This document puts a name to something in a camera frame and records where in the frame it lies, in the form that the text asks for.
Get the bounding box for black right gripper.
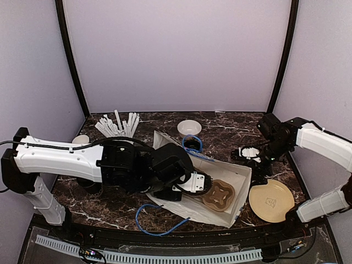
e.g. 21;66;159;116
244;138;292;187

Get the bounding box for black table edge rail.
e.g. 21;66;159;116
33;208;333;255

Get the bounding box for stack of paper cups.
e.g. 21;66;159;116
72;135;90;144

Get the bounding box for blue checkered paper bag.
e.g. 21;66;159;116
136;129;253;238

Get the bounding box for cream round plate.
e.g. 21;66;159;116
249;179;295;223

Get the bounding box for brown cardboard cup carrier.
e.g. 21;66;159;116
202;179;235;212

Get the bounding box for white slotted cable duct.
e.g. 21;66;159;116
35;235;262;263

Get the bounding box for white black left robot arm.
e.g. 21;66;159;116
1;128;194;240

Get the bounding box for bundle of wrapped straws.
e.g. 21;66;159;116
95;110;140;138

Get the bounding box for black and white paper cup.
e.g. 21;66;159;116
76;178;103;197

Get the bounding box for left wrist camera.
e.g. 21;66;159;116
172;171;213;196

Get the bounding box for white ceramic bowl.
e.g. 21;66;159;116
177;119;202;138

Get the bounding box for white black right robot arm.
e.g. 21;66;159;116
249;113;351;239

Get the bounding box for stack of black lids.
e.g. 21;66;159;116
183;138;202;153

